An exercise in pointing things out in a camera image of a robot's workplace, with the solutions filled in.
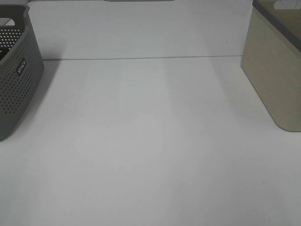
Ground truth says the beige storage bin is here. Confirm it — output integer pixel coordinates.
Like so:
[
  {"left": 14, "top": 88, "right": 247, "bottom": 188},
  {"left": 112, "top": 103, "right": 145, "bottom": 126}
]
[{"left": 241, "top": 0, "right": 301, "bottom": 132}]

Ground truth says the grey perforated plastic basket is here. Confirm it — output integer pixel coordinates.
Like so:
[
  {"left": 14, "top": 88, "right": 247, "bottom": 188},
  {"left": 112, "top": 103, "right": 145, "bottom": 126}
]
[{"left": 0, "top": 4, "right": 44, "bottom": 140}]

